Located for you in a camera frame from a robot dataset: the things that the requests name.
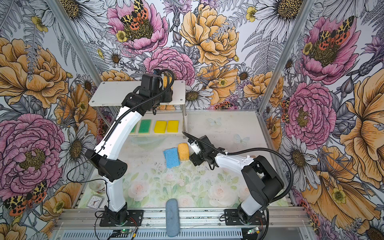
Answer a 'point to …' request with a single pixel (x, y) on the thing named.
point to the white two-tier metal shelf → (167, 119)
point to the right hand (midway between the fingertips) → (196, 158)
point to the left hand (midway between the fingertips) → (167, 96)
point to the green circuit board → (123, 233)
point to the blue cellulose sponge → (171, 157)
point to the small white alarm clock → (95, 201)
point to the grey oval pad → (172, 218)
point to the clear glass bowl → (97, 185)
